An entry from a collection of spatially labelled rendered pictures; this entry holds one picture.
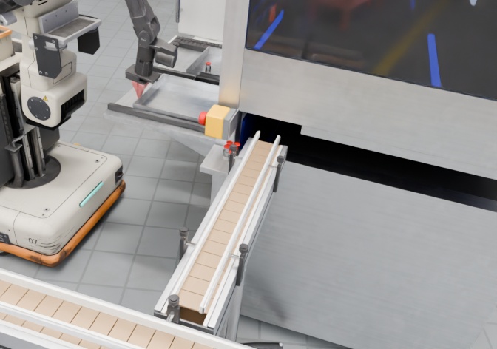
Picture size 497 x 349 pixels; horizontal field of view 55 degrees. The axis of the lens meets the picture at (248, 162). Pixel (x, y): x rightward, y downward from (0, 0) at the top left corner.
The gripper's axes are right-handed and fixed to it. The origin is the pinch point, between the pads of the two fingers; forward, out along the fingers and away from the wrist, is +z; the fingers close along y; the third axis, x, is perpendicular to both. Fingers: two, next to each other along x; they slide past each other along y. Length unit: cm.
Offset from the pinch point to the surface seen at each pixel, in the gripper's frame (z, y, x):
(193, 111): 0.1, 19.1, 3.0
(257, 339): 81, 72, -15
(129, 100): 4.2, -3.7, 0.8
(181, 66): 2.8, 2.4, 35.8
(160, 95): 2.5, 4.5, 8.6
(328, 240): 18, 78, -14
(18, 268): 99, -38, -14
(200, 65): 1.5, 8.7, 40.2
